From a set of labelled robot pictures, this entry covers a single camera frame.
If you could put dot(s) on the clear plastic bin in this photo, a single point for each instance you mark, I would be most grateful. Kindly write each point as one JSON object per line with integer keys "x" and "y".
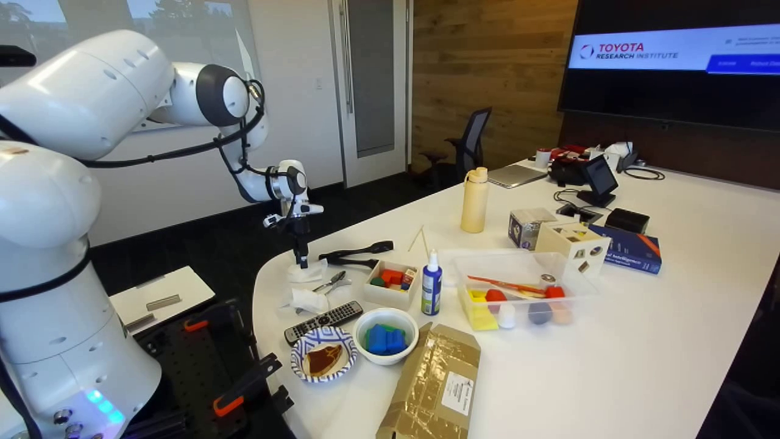
{"x": 487, "y": 264}

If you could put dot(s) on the blue patterned plate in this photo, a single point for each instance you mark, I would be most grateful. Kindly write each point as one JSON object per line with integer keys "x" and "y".
{"x": 342, "y": 369}

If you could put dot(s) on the yellow toy block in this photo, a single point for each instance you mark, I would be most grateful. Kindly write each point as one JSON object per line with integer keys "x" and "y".
{"x": 478, "y": 312}

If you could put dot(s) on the grey laptop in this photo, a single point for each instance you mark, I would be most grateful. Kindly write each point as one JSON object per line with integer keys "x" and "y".
{"x": 514, "y": 175}

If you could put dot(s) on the white door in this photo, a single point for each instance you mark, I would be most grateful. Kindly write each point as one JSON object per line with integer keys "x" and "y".
{"x": 374, "y": 81}

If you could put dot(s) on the blue and white bottle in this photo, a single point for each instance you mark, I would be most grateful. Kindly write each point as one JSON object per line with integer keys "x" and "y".
{"x": 431, "y": 284}

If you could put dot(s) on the black remote control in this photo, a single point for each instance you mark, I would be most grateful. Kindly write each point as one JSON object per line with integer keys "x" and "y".
{"x": 325, "y": 320}

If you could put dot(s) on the wall television screen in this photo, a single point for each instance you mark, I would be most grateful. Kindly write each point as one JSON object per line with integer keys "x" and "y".
{"x": 674, "y": 81}

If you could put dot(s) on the blue toy ball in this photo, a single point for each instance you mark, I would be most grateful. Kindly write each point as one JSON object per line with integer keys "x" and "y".
{"x": 539, "y": 312}

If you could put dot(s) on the black mounted device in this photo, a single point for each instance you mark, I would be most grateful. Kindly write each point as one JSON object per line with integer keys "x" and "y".
{"x": 16, "y": 54}

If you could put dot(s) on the small white open box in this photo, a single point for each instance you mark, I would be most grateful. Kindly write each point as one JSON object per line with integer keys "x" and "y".
{"x": 390, "y": 297}

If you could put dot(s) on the brown padded mailer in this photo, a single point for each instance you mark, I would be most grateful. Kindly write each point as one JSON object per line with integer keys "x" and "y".
{"x": 429, "y": 381}

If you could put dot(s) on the wall whiteboard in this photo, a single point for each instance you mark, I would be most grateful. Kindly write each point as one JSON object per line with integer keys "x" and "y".
{"x": 203, "y": 33}

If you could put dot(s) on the white cup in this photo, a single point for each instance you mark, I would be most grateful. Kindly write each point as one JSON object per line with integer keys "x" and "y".
{"x": 542, "y": 158}

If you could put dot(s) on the black tongs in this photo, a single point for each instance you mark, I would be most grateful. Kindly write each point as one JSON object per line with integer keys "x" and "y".
{"x": 356, "y": 249}

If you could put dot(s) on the black office chair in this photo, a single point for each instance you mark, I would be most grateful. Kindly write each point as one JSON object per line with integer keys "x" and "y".
{"x": 471, "y": 143}

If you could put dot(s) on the white bowl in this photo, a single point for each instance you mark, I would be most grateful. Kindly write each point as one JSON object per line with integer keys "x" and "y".
{"x": 362, "y": 344}

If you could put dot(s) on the peach toy ball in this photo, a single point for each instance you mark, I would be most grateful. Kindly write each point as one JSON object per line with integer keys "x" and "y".
{"x": 562, "y": 311}

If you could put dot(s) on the white device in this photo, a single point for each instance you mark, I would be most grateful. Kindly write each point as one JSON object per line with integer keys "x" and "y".
{"x": 619, "y": 154}

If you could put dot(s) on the small white bottle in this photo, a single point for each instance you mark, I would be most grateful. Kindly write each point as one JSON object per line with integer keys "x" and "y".
{"x": 508, "y": 316}

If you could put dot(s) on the red toy food pieces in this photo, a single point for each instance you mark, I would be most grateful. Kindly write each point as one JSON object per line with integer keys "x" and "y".
{"x": 390, "y": 277}

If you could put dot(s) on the white flat board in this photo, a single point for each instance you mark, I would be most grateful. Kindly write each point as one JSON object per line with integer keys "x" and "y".
{"x": 186, "y": 284}

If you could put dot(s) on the red toy ball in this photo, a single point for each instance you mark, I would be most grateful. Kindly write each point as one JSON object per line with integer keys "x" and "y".
{"x": 495, "y": 297}
{"x": 554, "y": 292}

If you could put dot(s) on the brown food slice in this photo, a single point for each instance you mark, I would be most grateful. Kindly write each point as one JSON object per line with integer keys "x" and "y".
{"x": 325, "y": 358}

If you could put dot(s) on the red object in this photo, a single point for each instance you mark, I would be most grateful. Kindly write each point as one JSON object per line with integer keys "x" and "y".
{"x": 567, "y": 153}

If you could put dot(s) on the green toy block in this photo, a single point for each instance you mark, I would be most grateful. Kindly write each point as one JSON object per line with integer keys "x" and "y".
{"x": 365, "y": 337}

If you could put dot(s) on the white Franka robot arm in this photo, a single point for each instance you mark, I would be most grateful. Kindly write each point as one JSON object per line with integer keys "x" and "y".
{"x": 81, "y": 89}

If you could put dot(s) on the blue cardboard box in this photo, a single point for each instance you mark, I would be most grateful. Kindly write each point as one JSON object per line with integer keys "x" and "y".
{"x": 629, "y": 248}

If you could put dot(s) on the grey cube box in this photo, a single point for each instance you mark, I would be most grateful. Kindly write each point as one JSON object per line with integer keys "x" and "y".
{"x": 528, "y": 227}

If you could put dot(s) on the thin wooden skewer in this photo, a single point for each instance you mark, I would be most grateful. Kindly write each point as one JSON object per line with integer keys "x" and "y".
{"x": 420, "y": 243}

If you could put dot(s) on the small black device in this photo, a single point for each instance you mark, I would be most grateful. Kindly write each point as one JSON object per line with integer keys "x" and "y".
{"x": 578, "y": 210}

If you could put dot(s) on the blue toy block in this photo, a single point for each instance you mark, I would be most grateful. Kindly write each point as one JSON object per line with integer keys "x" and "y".
{"x": 389, "y": 340}

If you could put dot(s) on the grey metal strip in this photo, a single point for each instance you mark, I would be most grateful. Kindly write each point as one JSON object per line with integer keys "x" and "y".
{"x": 138, "y": 322}
{"x": 163, "y": 304}

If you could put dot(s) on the orange toy stick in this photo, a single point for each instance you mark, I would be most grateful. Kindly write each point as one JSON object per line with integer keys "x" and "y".
{"x": 508, "y": 284}

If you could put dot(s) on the black bag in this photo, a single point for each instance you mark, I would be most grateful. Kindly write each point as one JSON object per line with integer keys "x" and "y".
{"x": 569, "y": 171}

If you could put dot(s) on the white napkin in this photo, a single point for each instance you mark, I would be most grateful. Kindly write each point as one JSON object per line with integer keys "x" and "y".
{"x": 307, "y": 301}
{"x": 317, "y": 273}

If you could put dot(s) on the black mounting stand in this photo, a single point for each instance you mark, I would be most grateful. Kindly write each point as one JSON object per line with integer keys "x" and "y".
{"x": 186, "y": 381}

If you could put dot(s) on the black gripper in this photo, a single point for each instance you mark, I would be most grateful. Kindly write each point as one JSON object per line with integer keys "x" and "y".
{"x": 301, "y": 231}

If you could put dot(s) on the cream squeeze bottle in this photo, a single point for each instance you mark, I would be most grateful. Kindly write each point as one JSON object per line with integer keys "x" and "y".
{"x": 474, "y": 199}

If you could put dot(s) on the silver metal cutlery piece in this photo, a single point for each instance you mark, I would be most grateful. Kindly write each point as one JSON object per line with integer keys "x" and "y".
{"x": 333, "y": 281}

